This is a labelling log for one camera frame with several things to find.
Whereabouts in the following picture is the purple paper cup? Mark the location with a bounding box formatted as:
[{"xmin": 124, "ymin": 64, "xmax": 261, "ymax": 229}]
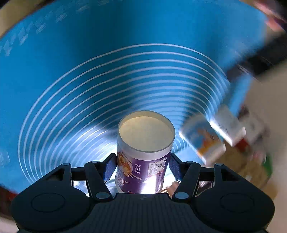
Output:
[{"xmin": 115, "ymin": 111, "xmax": 176, "ymax": 194}]

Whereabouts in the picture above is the blue yellow paper cup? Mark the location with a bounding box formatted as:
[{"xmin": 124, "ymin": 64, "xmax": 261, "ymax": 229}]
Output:
[{"xmin": 179, "ymin": 114, "xmax": 226, "ymax": 166}]

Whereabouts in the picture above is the white paper cup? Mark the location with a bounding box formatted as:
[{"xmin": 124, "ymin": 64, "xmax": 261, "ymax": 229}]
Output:
[{"xmin": 209, "ymin": 105, "xmax": 246, "ymax": 147}]

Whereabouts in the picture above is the blue silicone mat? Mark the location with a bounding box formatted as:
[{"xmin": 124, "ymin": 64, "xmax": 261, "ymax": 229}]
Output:
[{"xmin": 1, "ymin": 1, "xmax": 266, "ymax": 193}]

